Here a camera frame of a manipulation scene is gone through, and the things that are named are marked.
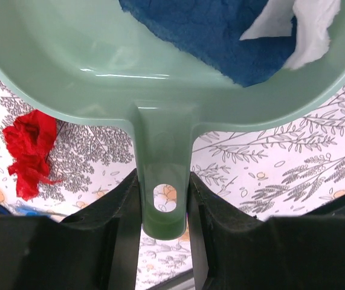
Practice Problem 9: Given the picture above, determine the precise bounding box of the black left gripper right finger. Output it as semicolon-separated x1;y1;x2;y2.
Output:
189;175;345;289

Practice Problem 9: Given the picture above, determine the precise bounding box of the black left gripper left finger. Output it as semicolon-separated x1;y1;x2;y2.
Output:
0;173;141;289

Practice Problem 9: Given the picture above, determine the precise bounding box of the green plastic dustpan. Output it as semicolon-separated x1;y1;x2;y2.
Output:
0;1;345;240

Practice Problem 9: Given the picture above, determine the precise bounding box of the small white paper scrap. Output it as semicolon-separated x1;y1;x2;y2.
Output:
240;0;341;70

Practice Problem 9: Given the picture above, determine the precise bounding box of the front blue paper scrap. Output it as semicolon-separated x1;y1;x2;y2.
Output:
120;1;297;87

